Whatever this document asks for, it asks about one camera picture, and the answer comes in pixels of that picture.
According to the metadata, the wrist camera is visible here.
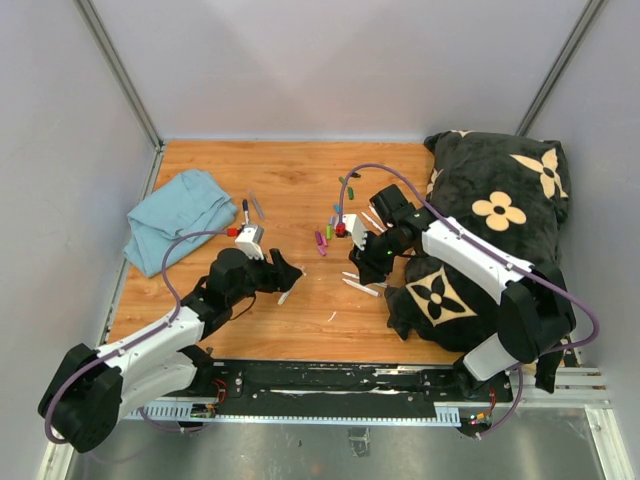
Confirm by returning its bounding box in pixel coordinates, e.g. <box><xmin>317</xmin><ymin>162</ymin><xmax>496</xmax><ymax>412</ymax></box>
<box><xmin>226</xmin><ymin>224</ymin><xmax>264</xmax><ymax>260</ymax></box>
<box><xmin>334</xmin><ymin>214</ymin><xmax>370</xmax><ymax>251</ymax></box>

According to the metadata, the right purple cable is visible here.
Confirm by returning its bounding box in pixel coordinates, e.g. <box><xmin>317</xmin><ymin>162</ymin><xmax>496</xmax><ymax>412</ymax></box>
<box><xmin>337</xmin><ymin>163</ymin><xmax>600</xmax><ymax>441</ymax></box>

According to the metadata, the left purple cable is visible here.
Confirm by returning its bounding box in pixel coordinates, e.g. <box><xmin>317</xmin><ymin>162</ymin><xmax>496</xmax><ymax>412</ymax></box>
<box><xmin>44</xmin><ymin>229</ymin><xmax>236</xmax><ymax>446</ymax></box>

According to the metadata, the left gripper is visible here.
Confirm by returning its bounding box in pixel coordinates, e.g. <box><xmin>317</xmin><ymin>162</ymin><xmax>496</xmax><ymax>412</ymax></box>
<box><xmin>228</xmin><ymin>247</ymin><xmax>301</xmax><ymax>306</ymax></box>

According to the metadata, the beige cap marker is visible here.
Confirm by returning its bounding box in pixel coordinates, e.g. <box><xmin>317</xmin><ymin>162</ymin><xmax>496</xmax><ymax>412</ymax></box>
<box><xmin>277</xmin><ymin>265</ymin><xmax>306</xmax><ymax>306</ymax></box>

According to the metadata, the dark blue marker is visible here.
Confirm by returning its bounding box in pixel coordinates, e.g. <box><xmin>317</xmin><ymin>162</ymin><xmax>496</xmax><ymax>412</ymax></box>
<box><xmin>242</xmin><ymin>199</ymin><xmax>250</xmax><ymax>225</ymax></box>

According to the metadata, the grey clear pen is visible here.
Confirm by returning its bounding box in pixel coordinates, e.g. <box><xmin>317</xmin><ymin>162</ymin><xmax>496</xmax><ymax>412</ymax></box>
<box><xmin>248</xmin><ymin>190</ymin><xmax>266</xmax><ymax>221</ymax></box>

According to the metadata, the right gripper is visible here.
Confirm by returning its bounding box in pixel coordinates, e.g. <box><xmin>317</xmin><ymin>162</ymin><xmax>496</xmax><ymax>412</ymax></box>
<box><xmin>348</xmin><ymin>226</ymin><xmax>409</xmax><ymax>285</ymax></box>

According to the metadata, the purple cable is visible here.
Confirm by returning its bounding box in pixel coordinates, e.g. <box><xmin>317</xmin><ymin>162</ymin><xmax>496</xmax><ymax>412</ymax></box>
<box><xmin>44</xmin><ymin>229</ymin><xmax>236</xmax><ymax>446</ymax></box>
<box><xmin>337</xmin><ymin>163</ymin><xmax>600</xmax><ymax>441</ymax></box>

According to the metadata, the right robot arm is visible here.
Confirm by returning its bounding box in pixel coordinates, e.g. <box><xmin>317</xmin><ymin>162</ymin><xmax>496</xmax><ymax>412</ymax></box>
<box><xmin>335</xmin><ymin>185</ymin><xmax>576</xmax><ymax>400</ymax></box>

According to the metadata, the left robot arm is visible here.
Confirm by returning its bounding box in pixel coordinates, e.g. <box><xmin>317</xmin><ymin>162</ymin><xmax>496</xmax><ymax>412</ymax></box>
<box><xmin>37</xmin><ymin>248</ymin><xmax>303</xmax><ymax>453</ymax></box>

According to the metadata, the black floral pillow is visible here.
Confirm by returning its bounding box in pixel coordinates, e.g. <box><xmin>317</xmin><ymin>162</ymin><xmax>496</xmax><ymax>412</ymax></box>
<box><xmin>383</xmin><ymin>129</ymin><xmax>571</xmax><ymax>394</ymax></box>

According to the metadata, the light blue cloth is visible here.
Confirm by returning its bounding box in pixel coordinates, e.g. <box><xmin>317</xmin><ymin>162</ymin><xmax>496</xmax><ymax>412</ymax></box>
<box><xmin>124</xmin><ymin>169</ymin><xmax>238</xmax><ymax>278</ymax></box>

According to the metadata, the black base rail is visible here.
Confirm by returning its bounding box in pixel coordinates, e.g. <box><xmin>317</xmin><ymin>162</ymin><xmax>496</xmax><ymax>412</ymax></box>
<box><xmin>124</xmin><ymin>357</ymin><xmax>611</xmax><ymax>429</ymax></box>

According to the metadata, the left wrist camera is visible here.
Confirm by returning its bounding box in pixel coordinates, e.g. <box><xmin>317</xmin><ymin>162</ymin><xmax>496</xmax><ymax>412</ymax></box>
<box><xmin>226</xmin><ymin>224</ymin><xmax>264</xmax><ymax>260</ymax></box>

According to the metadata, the green cap marker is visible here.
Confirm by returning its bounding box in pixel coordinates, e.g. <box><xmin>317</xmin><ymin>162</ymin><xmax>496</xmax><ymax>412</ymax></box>
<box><xmin>360</xmin><ymin>211</ymin><xmax>386</xmax><ymax>233</ymax></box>

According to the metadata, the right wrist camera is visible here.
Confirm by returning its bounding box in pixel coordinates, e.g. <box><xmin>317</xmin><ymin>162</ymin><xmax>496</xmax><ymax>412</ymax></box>
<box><xmin>334</xmin><ymin>214</ymin><xmax>370</xmax><ymax>251</ymax></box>

